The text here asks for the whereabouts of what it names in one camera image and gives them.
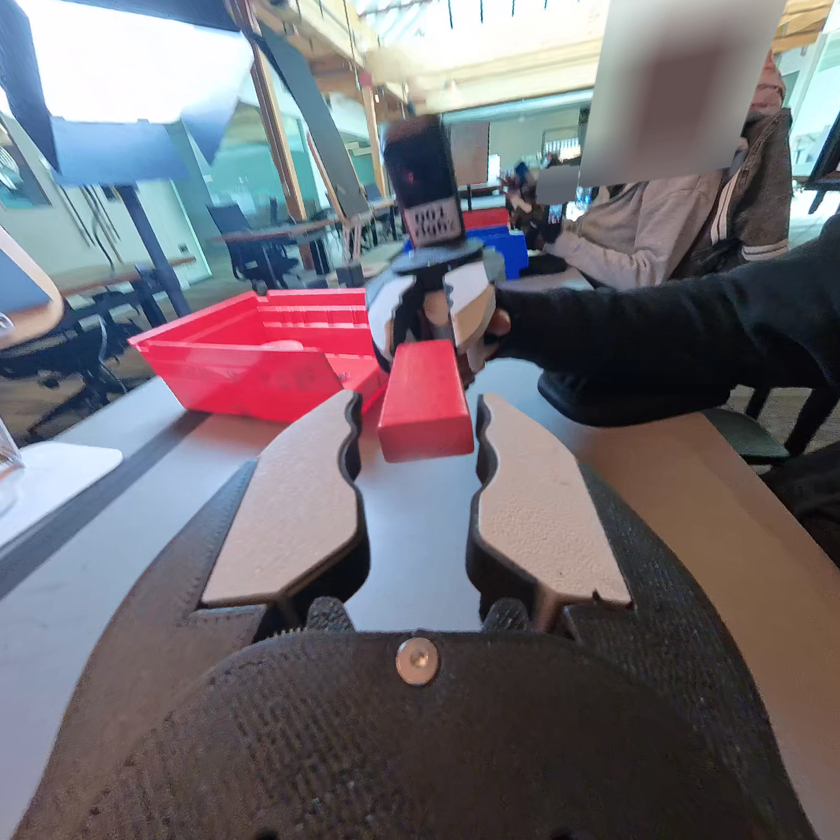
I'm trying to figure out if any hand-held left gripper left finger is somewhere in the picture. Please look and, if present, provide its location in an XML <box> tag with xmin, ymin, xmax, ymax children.
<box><xmin>199</xmin><ymin>390</ymin><xmax>371</xmax><ymax>626</ymax></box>

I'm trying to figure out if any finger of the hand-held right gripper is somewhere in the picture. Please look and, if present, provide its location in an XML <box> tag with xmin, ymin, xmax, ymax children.
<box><xmin>444</xmin><ymin>261</ymin><xmax>498</xmax><ymax>353</ymax></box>
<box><xmin>365</xmin><ymin>273</ymin><xmax>419</xmax><ymax>376</ymax></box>

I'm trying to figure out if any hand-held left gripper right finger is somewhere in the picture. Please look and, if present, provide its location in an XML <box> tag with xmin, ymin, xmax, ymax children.
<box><xmin>466</xmin><ymin>392</ymin><xmax>635</xmax><ymax>632</ymax></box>

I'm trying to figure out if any red rectangular block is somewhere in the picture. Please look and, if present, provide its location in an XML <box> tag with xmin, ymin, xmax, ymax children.
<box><xmin>377</xmin><ymin>339</ymin><xmax>476</xmax><ymax>465</ymax></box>

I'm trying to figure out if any red plastic bin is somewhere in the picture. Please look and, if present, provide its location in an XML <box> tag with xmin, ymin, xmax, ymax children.
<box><xmin>127</xmin><ymin>289</ymin><xmax>391</xmax><ymax>423</ymax></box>

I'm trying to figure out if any person's right forearm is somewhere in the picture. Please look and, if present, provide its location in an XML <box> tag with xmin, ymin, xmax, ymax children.
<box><xmin>493</xmin><ymin>213</ymin><xmax>840</xmax><ymax>429</ymax></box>

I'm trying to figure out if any whiteboard easel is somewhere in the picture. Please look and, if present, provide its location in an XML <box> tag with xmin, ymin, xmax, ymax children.
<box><xmin>449</xmin><ymin>120</ymin><xmax>492</xmax><ymax>189</ymax></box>

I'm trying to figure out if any blue plastic bin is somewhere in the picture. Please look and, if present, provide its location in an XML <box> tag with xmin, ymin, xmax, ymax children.
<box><xmin>402</xmin><ymin>225</ymin><xmax>530</xmax><ymax>281</ymax></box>

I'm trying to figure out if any grey board on stand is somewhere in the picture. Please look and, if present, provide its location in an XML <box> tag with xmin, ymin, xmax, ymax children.
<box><xmin>255</xmin><ymin>23</ymin><xmax>373</xmax><ymax>219</ymax></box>

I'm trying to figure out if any wooden office desk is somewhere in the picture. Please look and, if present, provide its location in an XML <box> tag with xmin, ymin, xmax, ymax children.
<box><xmin>209</xmin><ymin>218</ymin><xmax>337</xmax><ymax>278</ymax></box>
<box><xmin>51</xmin><ymin>255</ymin><xmax>199</xmax><ymax>330</ymax></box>

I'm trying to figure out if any black office chair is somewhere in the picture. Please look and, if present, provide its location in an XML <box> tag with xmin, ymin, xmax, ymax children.
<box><xmin>0</xmin><ymin>314</ymin><xmax>130</xmax><ymax>435</ymax></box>
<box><xmin>205</xmin><ymin>201</ymin><xmax>301</xmax><ymax>291</ymax></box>

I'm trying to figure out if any light stand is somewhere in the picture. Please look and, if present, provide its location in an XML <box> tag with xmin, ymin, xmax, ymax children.
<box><xmin>117</xmin><ymin>184</ymin><xmax>194</xmax><ymax>320</ymax></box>

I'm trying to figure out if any black board on stand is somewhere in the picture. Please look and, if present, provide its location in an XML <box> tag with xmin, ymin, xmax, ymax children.
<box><xmin>0</xmin><ymin>225</ymin><xmax>126</xmax><ymax>553</ymax></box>

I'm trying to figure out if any person's black clothing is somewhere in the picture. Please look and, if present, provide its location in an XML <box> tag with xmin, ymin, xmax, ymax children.
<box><xmin>760</xmin><ymin>438</ymin><xmax>840</xmax><ymax>567</ymax></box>

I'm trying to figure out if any dark striped jacket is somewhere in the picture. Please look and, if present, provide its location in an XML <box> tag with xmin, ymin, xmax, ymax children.
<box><xmin>669</xmin><ymin>108</ymin><xmax>795</xmax><ymax>280</ymax></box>

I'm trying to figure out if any studio light panel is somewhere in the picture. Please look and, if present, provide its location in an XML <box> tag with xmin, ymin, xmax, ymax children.
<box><xmin>0</xmin><ymin>0</ymin><xmax>258</xmax><ymax>189</ymax></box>

